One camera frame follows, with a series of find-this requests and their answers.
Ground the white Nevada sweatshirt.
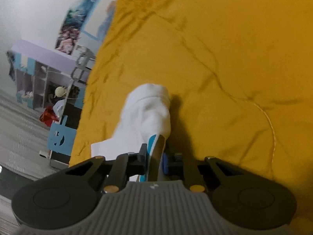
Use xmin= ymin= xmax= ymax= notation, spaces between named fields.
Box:
xmin=91 ymin=83 xmax=172 ymax=182

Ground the blue smiley face chair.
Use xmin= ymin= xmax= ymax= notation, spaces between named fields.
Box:
xmin=47 ymin=116 xmax=76 ymax=156

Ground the dark desk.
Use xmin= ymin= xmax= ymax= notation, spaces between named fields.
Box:
xmin=40 ymin=100 xmax=83 ymax=170

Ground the red bag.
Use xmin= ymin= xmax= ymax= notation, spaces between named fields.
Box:
xmin=39 ymin=106 xmax=59 ymax=127

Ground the cream round ball lamp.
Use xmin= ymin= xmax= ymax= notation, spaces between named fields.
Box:
xmin=55 ymin=86 xmax=67 ymax=98

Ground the grey metal cart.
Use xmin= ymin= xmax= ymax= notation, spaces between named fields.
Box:
xmin=71 ymin=45 xmax=95 ymax=85

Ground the mustard yellow bed quilt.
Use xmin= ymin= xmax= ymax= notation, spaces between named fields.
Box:
xmin=69 ymin=0 xmax=313 ymax=226

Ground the blue pillow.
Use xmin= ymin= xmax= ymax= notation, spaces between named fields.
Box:
xmin=97 ymin=1 xmax=116 ymax=42

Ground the white blue headboard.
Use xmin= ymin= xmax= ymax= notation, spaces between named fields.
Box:
xmin=83 ymin=0 xmax=115 ymax=41

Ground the white wall shelf unit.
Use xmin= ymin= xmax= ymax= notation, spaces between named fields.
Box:
xmin=6 ymin=40 xmax=85 ymax=111

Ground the anime wall poster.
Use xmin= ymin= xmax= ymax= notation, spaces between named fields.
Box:
xmin=55 ymin=0 xmax=98 ymax=55

